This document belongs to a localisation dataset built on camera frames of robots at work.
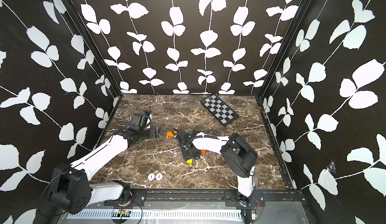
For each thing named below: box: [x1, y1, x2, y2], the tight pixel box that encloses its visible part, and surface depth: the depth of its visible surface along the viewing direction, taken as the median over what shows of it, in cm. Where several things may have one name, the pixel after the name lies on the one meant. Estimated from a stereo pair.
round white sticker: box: [147, 173, 155, 181], surface depth 83 cm
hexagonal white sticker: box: [155, 172, 163, 181], surface depth 83 cm
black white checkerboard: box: [200, 92, 240, 128], surface depth 110 cm
